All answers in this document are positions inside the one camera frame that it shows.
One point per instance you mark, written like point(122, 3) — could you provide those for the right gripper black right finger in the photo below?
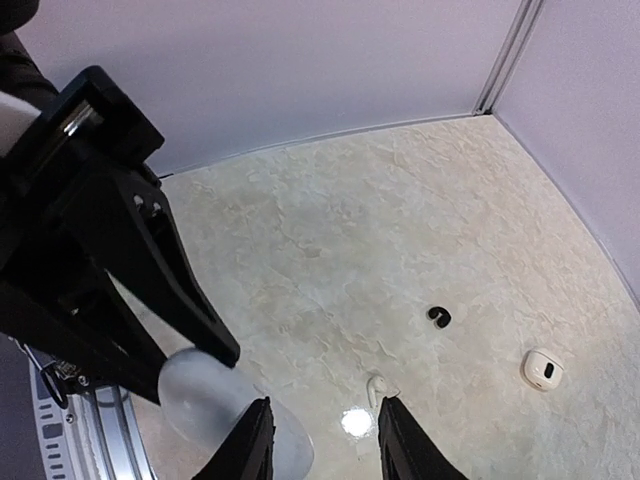
point(407, 452)

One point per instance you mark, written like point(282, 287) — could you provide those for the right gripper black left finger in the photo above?
point(247, 451)

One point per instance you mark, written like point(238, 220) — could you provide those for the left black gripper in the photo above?
point(81, 213)

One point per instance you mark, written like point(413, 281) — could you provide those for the white oval charging case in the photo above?
point(203, 399)

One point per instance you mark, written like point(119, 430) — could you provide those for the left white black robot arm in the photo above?
point(25, 92)

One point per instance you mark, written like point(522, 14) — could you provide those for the small white charging case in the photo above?
point(541, 369)

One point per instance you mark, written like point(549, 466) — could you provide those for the white stem earbud left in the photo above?
point(378, 387)

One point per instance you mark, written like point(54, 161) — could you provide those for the black earbud left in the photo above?
point(440, 316)

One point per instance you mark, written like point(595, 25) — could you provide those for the left aluminium corner post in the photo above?
point(508, 56)

